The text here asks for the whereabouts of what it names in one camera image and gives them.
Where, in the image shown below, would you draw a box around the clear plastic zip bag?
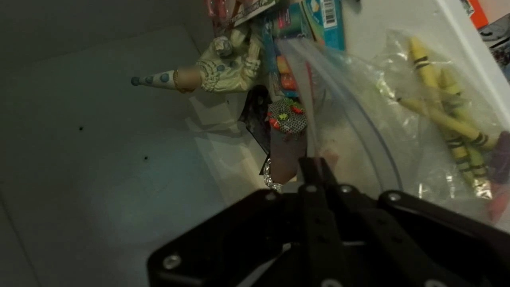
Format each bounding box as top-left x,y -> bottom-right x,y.
277,33 -> 508,230

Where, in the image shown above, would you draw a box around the patterned toy figure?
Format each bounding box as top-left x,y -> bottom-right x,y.
130,28 -> 262,93

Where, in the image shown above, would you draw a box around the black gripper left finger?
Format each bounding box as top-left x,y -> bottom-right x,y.
299,159 -> 348,287

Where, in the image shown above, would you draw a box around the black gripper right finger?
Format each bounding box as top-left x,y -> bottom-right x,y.
324,184 -> 473,287

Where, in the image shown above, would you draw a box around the yellow crayons in bag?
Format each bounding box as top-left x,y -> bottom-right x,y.
396,37 -> 503,200

